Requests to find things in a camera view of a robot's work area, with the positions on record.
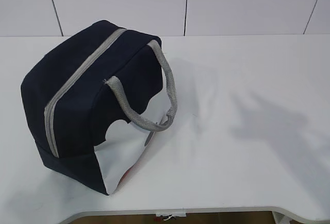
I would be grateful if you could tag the white bracket under table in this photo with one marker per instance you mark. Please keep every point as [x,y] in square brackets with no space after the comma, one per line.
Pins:
[171,214]

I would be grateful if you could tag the navy blue lunch bag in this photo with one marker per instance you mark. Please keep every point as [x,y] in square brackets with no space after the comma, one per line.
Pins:
[94,102]

